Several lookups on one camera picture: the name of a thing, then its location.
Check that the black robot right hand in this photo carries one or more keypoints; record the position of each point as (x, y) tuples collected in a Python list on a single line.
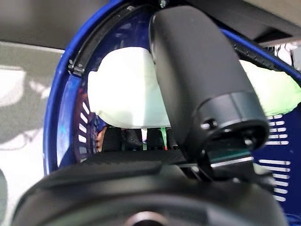
[(200, 70)]

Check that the napa cabbage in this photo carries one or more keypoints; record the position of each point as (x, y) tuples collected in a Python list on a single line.
[(122, 89)]

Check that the blue plastic shopping basket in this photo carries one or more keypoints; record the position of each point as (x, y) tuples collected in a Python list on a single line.
[(61, 94)]

